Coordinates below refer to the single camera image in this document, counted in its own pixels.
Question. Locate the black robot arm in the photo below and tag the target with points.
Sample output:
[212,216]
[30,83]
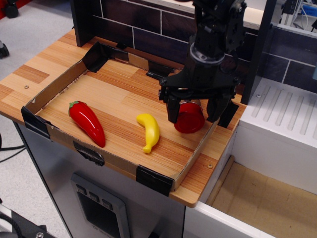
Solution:
[219,27]

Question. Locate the red-lidded spice bottle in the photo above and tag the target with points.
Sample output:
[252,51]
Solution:
[190,117]

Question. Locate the grey toy dishwasher panel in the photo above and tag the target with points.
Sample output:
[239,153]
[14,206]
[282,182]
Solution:
[103,210]

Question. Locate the yellow toy banana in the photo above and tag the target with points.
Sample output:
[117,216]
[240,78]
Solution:
[152,131]

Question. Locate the dark grey left post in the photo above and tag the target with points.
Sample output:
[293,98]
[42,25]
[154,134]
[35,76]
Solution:
[81,21]

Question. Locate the cardboard fence with black tape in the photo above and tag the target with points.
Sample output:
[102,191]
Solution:
[118,86]

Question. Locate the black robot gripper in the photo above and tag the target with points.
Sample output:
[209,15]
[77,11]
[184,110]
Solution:
[202,77]

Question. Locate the black office chair caster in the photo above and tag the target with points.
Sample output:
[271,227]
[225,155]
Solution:
[3,50]

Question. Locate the dark grey shelf post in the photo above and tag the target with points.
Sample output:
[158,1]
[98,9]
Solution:
[253,78]

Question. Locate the white toy sink drainboard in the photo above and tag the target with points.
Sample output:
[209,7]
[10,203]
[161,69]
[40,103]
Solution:
[277,135]

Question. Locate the red toy chili pepper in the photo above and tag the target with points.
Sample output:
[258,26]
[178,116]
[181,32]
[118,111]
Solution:
[86,119]

